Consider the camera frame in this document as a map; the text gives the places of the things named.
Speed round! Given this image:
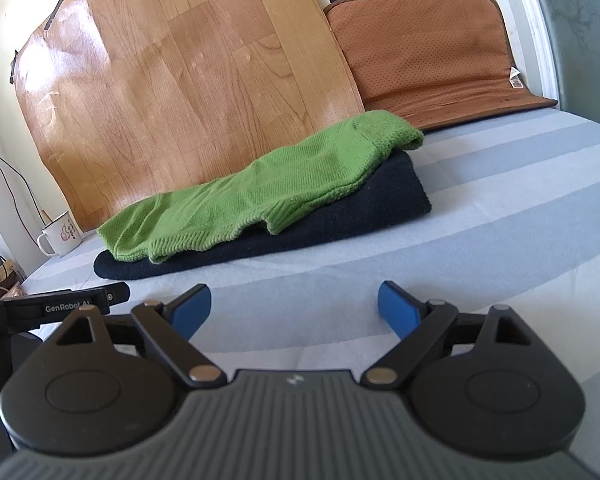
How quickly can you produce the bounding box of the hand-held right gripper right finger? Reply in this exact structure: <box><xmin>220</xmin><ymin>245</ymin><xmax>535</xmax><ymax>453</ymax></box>
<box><xmin>362</xmin><ymin>281</ymin><xmax>534</xmax><ymax>390</ymax></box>

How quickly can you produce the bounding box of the white door frame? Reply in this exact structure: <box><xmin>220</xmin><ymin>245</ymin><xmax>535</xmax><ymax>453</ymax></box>
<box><xmin>495</xmin><ymin>0</ymin><xmax>565</xmax><ymax>108</ymax></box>

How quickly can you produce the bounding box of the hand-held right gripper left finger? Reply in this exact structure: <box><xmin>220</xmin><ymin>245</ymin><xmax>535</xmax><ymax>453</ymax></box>
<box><xmin>55</xmin><ymin>283</ymin><xmax>227</xmax><ymax>390</ymax></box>

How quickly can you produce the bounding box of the wood-pattern vinyl sheet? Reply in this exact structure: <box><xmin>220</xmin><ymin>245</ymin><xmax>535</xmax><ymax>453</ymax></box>
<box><xmin>7</xmin><ymin>0</ymin><xmax>368</xmax><ymax>233</ymax></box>

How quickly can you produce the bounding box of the green knitted sweater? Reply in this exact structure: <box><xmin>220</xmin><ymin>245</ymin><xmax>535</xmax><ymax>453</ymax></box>
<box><xmin>96</xmin><ymin>110</ymin><xmax>425</xmax><ymax>264</ymax></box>

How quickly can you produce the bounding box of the dark navy garment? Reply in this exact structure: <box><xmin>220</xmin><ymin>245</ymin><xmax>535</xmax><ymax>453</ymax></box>
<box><xmin>93</xmin><ymin>150</ymin><xmax>432</xmax><ymax>282</ymax></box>

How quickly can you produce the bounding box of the grey frosted door panel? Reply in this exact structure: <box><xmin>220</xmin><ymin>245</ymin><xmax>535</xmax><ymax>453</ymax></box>
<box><xmin>527</xmin><ymin>0</ymin><xmax>600</xmax><ymax>133</ymax></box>

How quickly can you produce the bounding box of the brown perforated mat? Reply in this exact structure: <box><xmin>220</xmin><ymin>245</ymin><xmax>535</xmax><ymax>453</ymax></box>
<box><xmin>322</xmin><ymin>0</ymin><xmax>561</xmax><ymax>133</ymax></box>

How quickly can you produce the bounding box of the woven basket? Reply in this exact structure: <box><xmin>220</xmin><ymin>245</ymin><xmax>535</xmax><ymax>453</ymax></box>
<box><xmin>0</xmin><ymin>259</ymin><xmax>28</xmax><ymax>302</ymax></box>

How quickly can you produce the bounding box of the white enamel mug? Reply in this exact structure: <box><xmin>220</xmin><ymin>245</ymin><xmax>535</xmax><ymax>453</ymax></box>
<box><xmin>36</xmin><ymin>211</ymin><xmax>84</xmax><ymax>257</ymax></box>

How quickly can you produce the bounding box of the thin dark wall cable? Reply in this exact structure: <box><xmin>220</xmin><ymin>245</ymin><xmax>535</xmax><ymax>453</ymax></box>
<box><xmin>0</xmin><ymin>129</ymin><xmax>48</xmax><ymax>246</ymax></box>

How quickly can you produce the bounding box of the blue striped bed sheet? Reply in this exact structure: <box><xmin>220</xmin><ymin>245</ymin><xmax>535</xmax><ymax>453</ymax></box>
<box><xmin>22</xmin><ymin>107</ymin><xmax>600</xmax><ymax>463</ymax></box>

